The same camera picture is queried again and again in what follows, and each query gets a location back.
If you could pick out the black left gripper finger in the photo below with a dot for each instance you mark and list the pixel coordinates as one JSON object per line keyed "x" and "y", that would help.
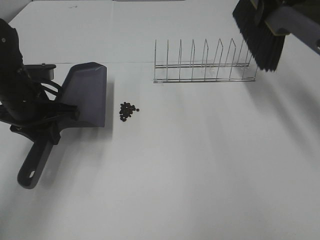
{"x": 59, "y": 112}
{"x": 54, "y": 134}

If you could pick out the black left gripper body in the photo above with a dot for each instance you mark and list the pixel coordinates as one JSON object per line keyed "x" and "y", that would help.
{"x": 25, "y": 103}

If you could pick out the grey plastic dustpan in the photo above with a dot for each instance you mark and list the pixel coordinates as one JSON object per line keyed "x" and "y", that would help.
{"x": 85, "y": 86}

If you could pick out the pile of coffee beans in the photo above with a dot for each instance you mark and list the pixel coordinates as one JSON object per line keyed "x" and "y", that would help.
{"x": 126, "y": 111}

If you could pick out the grey hand brush black bristles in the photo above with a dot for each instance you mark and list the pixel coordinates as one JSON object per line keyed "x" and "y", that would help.
{"x": 264, "y": 25}

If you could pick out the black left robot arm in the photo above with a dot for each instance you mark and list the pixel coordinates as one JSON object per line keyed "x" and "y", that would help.
{"x": 11, "y": 59}

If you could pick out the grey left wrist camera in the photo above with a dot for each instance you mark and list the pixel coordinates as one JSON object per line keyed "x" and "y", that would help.
{"x": 41, "y": 71}

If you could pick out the chrome wire dish rack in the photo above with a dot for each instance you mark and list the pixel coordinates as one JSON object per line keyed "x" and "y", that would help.
{"x": 218, "y": 62}

